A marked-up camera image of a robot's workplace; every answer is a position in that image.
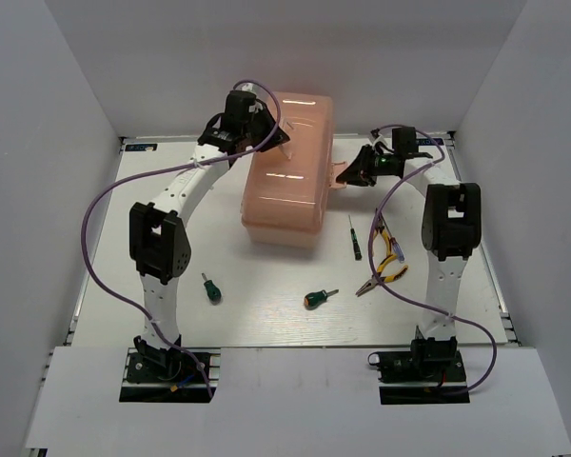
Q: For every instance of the pink plastic toolbox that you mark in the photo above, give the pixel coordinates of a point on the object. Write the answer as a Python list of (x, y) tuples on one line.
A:
[(287, 187)]

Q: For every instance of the black logo sticker right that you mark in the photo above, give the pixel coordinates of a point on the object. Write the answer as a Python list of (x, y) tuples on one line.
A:
[(430, 142)]

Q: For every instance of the yellow long-nose pliers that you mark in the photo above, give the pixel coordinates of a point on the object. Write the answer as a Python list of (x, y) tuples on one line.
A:
[(384, 275)]

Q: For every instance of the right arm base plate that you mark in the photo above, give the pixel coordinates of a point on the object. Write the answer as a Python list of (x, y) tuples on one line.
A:
[(430, 372)]

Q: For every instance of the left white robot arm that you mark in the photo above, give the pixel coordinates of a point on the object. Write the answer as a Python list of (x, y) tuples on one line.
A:
[(158, 242)]

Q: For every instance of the green orange-capped stubby screwdriver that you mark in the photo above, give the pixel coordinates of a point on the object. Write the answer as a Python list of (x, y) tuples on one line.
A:
[(316, 298)]

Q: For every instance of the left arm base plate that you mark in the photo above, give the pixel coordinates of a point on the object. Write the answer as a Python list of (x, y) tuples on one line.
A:
[(168, 376)]

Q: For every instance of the purple-handled small screwdriver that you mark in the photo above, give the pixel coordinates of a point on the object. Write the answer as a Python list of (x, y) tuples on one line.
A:
[(394, 244)]

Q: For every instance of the yellow-handled cutting pliers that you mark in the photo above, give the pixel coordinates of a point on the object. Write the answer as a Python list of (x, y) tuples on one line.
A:
[(381, 230)]

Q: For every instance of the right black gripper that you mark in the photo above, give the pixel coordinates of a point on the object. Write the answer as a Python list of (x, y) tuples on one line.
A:
[(360, 171)]

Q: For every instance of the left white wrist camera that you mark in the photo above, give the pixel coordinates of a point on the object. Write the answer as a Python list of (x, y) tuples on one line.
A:
[(248, 87)]

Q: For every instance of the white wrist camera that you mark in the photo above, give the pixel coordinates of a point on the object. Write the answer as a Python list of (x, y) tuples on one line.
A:
[(248, 87), (376, 138)]

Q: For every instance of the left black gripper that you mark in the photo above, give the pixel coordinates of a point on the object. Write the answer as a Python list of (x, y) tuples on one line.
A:
[(280, 136)]

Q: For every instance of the black logo sticker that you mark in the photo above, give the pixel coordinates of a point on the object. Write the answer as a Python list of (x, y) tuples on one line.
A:
[(140, 147), (430, 142)]

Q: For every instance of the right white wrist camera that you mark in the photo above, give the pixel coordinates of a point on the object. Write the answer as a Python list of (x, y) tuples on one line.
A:
[(376, 138)]

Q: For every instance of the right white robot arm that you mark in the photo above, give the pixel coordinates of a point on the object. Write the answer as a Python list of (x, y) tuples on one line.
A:
[(451, 225)]

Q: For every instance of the black logo sticker left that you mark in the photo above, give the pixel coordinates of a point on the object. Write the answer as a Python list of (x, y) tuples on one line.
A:
[(140, 147)]

